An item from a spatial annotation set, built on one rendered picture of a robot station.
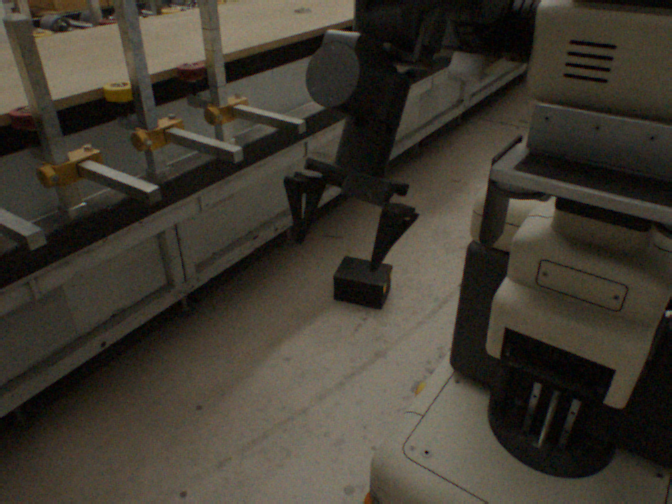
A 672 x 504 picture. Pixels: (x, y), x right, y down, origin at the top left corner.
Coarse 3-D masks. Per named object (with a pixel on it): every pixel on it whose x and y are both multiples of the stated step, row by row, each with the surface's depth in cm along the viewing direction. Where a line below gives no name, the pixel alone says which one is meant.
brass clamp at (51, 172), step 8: (72, 152) 125; (80, 152) 125; (88, 152) 125; (96, 152) 125; (72, 160) 121; (80, 160) 122; (96, 160) 126; (40, 168) 118; (48, 168) 118; (56, 168) 118; (64, 168) 120; (72, 168) 121; (40, 176) 119; (48, 176) 118; (56, 176) 118; (64, 176) 120; (72, 176) 122; (80, 176) 124; (48, 184) 119; (56, 184) 120; (64, 184) 121
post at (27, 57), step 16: (16, 16) 104; (16, 32) 104; (32, 32) 106; (16, 48) 106; (32, 48) 107; (16, 64) 109; (32, 64) 108; (32, 80) 109; (32, 96) 111; (48, 96) 113; (32, 112) 114; (48, 112) 114; (48, 128) 115; (48, 144) 116; (64, 144) 119; (48, 160) 120; (64, 160) 120; (64, 192) 122
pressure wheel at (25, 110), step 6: (18, 108) 127; (24, 108) 127; (12, 114) 124; (18, 114) 124; (24, 114) 124; (30, 114) 124; (12, 120) 125; (18, 120) 124; (24, 120) 124; (30, 120) 124; (18, 126) 125; (24, 126) 125; (30, 126) 125; (36, 132) 129; (36, 138) 130; (36, 144) 131
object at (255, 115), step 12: (192, 96) 165; (204, 96) 165; (204, 108) 164; (240, 108) 155; (252, 108) 155; (252, 120) 154; (264, 120) 152; (276, 120) 149; (288, 120) 147; (300, 120) 147; (300, 132) 147
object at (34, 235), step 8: (0, 208) 100; (0, 216) 98; (8, 216) 98; (16, 216) 98; (0, 224) 96; (8, 224) 95; (16, 224) 95; (24, 224) 95; (32, 224) 96; (0, 232) 98; (8, 232) 96; (16, 232) 94; (24, 232) 93; (32, 232) 93; (40, 232) 94; (16, 240) 95; (24, 240) 93; (32, 240) 93; (40, 240) 94; (32, 248) 94
